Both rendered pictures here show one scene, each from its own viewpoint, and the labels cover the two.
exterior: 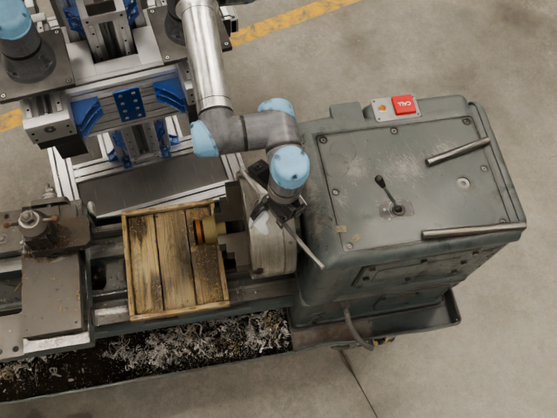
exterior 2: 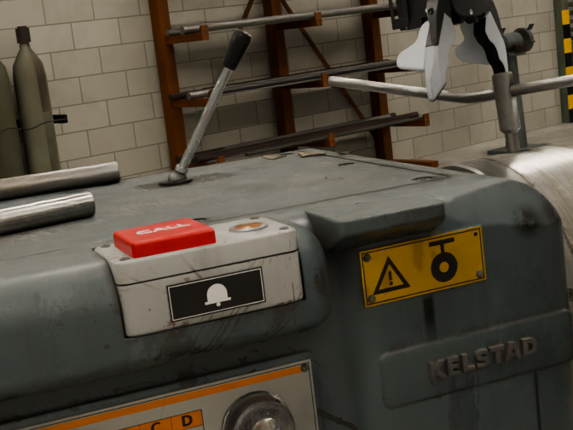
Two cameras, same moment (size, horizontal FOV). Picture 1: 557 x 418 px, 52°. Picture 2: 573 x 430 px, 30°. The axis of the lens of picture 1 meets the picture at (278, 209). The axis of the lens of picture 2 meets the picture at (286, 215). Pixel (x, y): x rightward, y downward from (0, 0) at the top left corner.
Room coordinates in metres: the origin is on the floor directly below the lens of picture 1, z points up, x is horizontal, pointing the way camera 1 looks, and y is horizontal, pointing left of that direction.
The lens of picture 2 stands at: (1.75, -0.25, 1.40)
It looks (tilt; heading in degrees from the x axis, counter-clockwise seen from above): 10 degrees down; 178
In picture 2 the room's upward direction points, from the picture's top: 7 degrees counter-clockwise
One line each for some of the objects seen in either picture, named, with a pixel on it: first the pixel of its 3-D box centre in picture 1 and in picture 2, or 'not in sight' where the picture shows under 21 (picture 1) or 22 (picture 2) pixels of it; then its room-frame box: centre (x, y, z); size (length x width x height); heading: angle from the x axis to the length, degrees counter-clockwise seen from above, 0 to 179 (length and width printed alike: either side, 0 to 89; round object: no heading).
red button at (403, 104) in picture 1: (403, 105); (164, 242); (0.99, -0.31, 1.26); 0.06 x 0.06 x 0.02; 19
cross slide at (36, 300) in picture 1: (50, 264); not in sight; (0.45, 0.65, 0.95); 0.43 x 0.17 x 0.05; 19
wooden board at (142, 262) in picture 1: (174, 258); not in sight; (0.55, 0.30, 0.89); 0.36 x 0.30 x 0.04; 19
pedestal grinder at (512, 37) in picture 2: not in sight; (512, 90); (-7.94, 2.31, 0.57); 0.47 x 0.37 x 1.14; 126
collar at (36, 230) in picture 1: (31, 221); not in sight; (0.51, 0.66, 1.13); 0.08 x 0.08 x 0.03
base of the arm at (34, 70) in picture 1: (25, 52); not in sight; (1.01, 0.81, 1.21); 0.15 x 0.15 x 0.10
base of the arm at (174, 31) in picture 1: (187, 16); not in sight; (1.23, 0.37, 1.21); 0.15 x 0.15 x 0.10
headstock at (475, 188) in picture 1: (389, 201); (182, 406); (0.78, -0.33, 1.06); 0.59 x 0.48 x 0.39; 109
